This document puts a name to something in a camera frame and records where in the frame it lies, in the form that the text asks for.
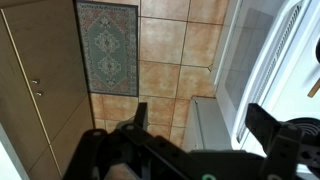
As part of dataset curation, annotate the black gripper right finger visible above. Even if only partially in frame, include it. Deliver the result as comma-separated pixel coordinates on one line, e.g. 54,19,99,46
245,103,302,180

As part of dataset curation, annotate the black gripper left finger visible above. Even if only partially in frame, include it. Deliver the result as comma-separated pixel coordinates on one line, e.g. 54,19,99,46
63,103,152,180

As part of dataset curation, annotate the black frying pan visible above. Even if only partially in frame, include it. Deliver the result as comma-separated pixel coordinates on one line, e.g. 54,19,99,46
289,118,320,168

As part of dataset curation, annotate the wooden spatula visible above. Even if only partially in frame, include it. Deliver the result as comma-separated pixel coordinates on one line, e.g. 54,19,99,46
307,78,320,98

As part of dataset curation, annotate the white electric stove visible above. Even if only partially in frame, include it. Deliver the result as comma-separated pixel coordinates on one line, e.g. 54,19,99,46
212,0,320,155

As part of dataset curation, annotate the wooden kitchen cabinet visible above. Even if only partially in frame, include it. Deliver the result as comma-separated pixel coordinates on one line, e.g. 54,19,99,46
0,0,93,180

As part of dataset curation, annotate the patterned green floor rug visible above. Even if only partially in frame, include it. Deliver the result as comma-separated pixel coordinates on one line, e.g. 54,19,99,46
76,0,139,97

